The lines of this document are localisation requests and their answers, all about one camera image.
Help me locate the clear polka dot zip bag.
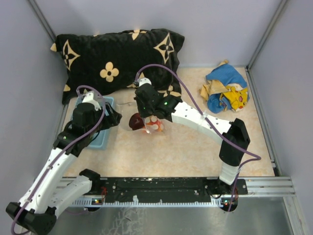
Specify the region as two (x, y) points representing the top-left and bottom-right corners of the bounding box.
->
(116, 100), (166, 135)

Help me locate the dark purple toy fruit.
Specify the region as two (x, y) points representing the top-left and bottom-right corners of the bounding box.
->
(129, 113), (145, 131)

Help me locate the light blue plastic basket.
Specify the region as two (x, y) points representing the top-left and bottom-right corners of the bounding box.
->
(69, 96), (114, 150)

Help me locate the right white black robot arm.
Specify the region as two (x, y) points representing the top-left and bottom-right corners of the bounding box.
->
(134, 78), (250, 194)

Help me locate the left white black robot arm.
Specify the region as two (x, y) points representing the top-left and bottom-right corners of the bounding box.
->
(6, 102), (122, 235)

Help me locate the black floral plush pillow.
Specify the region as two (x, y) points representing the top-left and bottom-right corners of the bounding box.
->
(50, 28), (185, 104)

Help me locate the blue yellow cartoon cloth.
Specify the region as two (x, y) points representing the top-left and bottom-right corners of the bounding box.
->
(199, 60), (249, 114)

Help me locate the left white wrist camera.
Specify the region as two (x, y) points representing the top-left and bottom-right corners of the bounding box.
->
(82, 91), (102, 111)

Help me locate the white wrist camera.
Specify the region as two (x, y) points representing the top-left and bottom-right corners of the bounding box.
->
(82, 91), (102, 111)
(138, 77), (152, 87)

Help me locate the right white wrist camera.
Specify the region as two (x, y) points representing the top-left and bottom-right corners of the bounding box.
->
(138, 77), (152, 87)

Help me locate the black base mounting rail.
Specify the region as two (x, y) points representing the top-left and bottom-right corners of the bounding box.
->
(85, 177), (233, 203)

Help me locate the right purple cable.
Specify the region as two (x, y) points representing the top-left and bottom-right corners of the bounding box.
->
(135, 64), (262, 212)

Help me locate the aluminium frame rail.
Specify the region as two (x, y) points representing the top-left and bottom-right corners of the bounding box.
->
(70, 177), (295, 211)

